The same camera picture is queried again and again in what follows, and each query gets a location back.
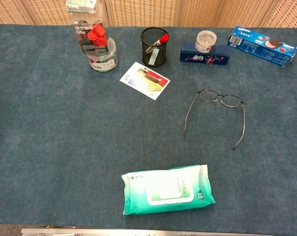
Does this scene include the dark blue rectangular box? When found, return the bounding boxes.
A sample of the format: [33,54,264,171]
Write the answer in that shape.
[179,42,232,66]

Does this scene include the green white wet wipes pack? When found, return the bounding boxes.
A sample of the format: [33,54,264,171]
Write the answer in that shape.
[121,164,216,216]

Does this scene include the wicker lattice folding screen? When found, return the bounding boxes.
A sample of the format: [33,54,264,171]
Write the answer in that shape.
[0,0,297,28]

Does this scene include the red-capped grey marker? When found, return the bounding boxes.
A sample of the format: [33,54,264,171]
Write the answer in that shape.
[145,33,170,54]

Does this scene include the colourful printed postcard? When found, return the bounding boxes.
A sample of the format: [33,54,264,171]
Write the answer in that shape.
[119,61,171,101]

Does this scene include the thin wire-frame eyeglasses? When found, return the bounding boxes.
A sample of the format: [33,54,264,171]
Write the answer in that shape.
[183,88,246,151]

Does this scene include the clear round pin container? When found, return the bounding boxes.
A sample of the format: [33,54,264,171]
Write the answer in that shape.
[194,30,217,53]

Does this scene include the aluminium rail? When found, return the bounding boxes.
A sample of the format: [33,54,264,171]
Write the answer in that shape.
[21,228,274,236]

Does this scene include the clear round plastic jar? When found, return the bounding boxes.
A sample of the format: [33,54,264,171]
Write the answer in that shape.
[86,36,119,73]

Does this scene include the blue Oreo cookie box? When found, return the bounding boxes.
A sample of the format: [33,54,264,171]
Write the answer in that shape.
[226,26,297,67]

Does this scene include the small green white box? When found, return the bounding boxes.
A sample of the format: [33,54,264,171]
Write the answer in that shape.
[65,0,97,14]

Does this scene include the light blue patterned strip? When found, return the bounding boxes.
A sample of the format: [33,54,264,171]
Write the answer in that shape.
[149,48,160,66]

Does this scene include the blue felt table cloth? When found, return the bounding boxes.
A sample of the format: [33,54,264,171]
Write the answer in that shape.
[0,23,297,228]

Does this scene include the black mesh pen holder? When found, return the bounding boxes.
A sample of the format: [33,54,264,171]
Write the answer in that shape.
[140,27,169,68]

